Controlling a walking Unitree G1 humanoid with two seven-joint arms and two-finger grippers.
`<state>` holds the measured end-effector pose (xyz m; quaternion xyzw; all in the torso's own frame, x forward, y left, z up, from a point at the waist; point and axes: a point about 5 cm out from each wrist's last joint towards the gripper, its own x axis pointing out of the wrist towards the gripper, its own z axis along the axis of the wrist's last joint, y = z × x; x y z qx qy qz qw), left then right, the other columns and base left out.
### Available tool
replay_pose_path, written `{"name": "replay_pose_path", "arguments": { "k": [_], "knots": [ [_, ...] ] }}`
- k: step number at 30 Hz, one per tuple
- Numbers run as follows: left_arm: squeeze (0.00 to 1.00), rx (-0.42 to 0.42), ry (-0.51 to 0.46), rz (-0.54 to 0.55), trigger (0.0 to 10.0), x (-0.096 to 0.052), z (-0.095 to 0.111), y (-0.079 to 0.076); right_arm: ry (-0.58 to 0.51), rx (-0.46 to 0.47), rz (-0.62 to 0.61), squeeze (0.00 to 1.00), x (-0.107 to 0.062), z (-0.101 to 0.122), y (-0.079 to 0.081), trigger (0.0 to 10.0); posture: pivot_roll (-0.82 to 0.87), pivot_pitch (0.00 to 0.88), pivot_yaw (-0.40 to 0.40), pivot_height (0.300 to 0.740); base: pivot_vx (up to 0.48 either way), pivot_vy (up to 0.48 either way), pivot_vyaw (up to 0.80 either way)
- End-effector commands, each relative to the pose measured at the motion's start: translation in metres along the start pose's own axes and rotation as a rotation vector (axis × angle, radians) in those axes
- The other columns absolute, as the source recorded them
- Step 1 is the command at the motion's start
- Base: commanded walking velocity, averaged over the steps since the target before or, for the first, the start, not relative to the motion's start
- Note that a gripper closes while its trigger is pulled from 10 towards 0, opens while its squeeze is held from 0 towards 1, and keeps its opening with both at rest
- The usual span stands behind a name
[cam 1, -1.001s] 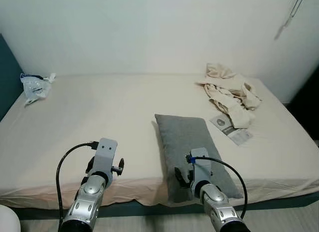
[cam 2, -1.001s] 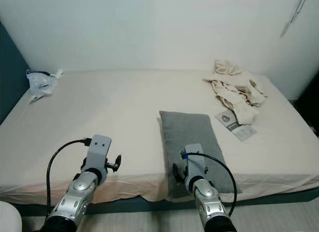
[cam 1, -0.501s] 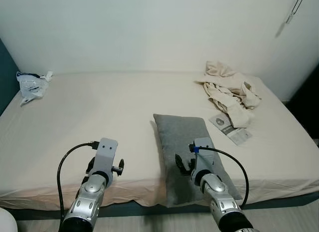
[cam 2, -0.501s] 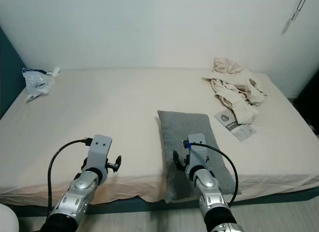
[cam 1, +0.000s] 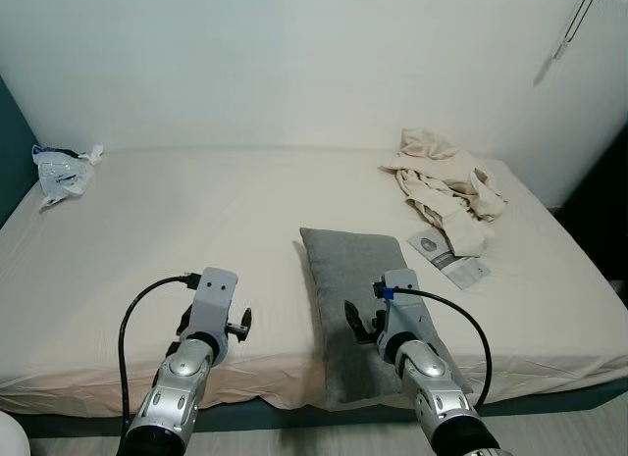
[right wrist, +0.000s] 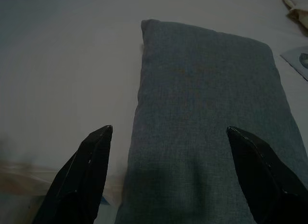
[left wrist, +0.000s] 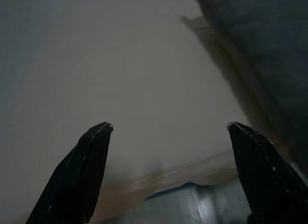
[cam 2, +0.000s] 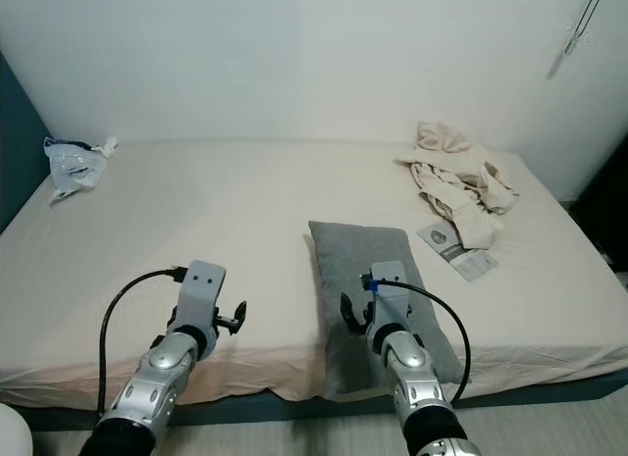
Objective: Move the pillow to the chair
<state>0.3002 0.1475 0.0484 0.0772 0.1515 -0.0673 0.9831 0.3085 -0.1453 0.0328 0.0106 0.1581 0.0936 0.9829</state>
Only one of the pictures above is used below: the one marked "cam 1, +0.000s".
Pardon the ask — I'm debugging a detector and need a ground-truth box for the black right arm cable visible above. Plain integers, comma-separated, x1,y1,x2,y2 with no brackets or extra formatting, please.
373,282,494,403

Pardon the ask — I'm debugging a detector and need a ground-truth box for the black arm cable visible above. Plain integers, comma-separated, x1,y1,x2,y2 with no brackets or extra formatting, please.
373,282,494,403
118,271,204,432

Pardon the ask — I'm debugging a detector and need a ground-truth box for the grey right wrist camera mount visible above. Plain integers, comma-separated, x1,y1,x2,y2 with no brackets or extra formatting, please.
376,270,425,344

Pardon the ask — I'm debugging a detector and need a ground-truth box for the teal headboard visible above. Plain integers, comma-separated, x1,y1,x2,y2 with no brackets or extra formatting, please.
0,74,40,227

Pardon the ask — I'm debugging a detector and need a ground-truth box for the bed with beige sheet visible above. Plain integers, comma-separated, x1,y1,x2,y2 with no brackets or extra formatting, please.
0,145,628,435

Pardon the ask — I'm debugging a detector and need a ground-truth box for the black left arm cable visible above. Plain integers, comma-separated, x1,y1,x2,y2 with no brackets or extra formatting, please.
118,271,204,432

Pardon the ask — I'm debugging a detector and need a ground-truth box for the clear plastic bag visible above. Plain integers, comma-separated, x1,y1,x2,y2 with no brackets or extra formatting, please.
32,142,105,210

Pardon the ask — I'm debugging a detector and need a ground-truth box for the thin hanging rod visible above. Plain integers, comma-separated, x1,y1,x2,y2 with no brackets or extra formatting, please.
552,0,598,61

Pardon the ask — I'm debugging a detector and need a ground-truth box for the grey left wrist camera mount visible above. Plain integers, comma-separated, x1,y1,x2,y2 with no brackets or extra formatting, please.
186,268,239,337

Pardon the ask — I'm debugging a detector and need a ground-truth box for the grey pillow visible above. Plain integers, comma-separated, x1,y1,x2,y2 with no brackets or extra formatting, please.
299,227,474,411

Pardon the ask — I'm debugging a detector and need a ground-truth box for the white round object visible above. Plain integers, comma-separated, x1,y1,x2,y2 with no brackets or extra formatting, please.
0,412,28,456

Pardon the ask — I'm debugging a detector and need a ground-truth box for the grey booklet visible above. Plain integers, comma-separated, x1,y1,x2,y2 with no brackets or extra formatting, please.
407,230,457,268

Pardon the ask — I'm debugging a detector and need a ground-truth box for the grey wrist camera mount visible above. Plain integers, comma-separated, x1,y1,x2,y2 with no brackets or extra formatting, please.
186,268,239,337
376,270,425,344

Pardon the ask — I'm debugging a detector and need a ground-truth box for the white leaflet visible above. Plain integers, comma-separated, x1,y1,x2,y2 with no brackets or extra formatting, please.
437,255,492,289

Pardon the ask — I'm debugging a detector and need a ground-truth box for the crumpled beige clothing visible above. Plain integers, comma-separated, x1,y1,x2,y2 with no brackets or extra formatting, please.
379,128,509,259

